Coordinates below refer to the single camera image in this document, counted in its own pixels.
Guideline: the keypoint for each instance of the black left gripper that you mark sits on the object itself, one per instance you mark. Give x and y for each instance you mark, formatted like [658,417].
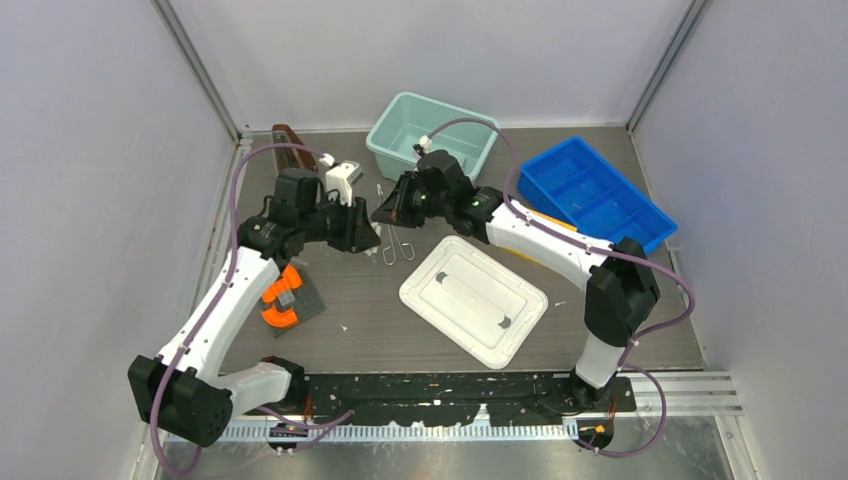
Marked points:
[357,234]

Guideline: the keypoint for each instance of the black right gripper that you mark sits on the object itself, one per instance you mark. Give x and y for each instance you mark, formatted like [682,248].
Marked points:
[397,210]

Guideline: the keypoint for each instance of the white clay triangle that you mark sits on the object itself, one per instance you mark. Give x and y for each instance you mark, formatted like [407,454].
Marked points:
[372,239]

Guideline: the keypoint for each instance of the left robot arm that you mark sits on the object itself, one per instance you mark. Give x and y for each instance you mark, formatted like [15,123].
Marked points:
[181,390]

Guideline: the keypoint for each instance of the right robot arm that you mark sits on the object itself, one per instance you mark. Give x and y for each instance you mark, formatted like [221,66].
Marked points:
[620,288]

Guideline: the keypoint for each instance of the metal crucible tongs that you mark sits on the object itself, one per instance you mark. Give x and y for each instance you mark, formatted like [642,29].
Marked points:
[396,248]

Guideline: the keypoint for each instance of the mint green plastic bin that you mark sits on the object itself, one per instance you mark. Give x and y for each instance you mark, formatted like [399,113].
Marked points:
[410,116]

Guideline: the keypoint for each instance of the grey brick plate orange piece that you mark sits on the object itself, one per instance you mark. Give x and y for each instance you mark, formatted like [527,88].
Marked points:
[291,300]

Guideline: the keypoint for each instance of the white plastic bin lid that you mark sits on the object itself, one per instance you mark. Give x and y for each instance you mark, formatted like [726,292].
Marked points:
[480,305]

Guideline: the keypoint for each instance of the yellow test tube rack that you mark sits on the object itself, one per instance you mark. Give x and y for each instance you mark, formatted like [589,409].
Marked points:
[556,222]

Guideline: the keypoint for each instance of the blue divided plastic tray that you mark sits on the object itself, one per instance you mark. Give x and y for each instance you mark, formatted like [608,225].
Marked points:
[573,183]

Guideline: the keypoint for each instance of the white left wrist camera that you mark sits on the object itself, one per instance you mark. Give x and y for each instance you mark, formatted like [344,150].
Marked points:
[341,178]

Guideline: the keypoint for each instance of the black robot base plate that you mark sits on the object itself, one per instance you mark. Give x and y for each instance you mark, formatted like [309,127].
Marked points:
[443,400]

